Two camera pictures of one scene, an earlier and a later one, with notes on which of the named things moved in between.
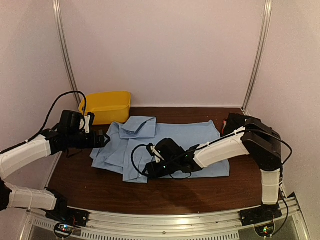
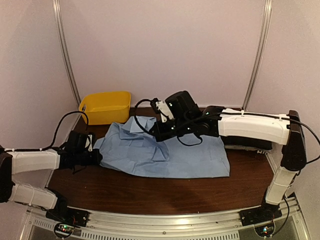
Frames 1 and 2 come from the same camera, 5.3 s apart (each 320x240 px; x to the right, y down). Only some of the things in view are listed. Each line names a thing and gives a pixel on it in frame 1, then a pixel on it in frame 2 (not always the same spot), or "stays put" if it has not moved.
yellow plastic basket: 108,107 stays put
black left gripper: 93,143 to 96,158
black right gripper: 154,173 to 160,135
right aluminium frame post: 264,39 stays put
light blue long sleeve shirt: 122,148 stays put
